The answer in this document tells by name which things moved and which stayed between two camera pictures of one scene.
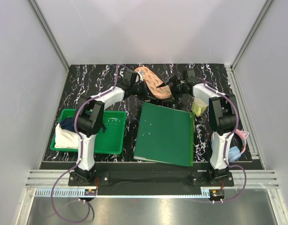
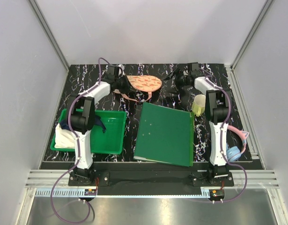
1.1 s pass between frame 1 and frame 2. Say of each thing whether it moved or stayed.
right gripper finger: moved
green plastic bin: stayed
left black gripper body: moved
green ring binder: stayed
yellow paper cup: stayed
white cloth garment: stayed
